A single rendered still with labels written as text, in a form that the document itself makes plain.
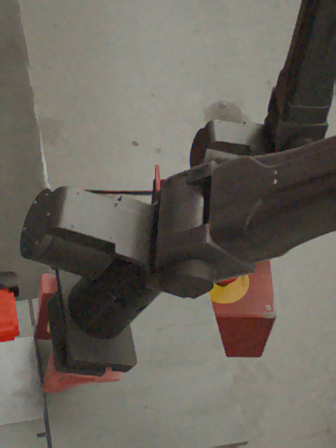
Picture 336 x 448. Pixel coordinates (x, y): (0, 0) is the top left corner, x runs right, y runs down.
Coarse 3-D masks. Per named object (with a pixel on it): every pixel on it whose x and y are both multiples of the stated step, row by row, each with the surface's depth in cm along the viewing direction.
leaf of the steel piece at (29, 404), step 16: (32, 336) 85; (0, 352) 85; (16, 352) 85; (32, 352) 85; (0, 368) 84; (16, 368) 84; (32, 368) 84; (0, 384) 83; (16, 384) 83; (32, 384) 83; (0, 400) 82; (16, 400) 82; (32, 400) 82; (0, 416) 81; (16, 416) 81; (32, 416) 81
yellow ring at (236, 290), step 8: (240, 280) 118; (248, 280) 119; (216, 288) 117; (224, 288) 118; (232, 288) 118; (240, 288) 118; (216, 296) 117; (224, 296) 117; (232, 296) 117; (240, 296) 117
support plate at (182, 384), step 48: (144, 336) 87; (192, 336) 88; (96, 384) 84; (144, 384) 84; (192, 384) 85; (0, 432) 80; (96, 432) 81; (144, 432) 82; (192, 432) 82; (240, 432) 82
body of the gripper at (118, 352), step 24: (72, 288) 77; (96, 288) 73; (72, 312) 75; (96, 312) 74; (120, 312) 73; (72, 336) 74; (96, 336) 75; (120, 336) 77; (72, 360) 73; (96, 360) 74; (120, 360) 76
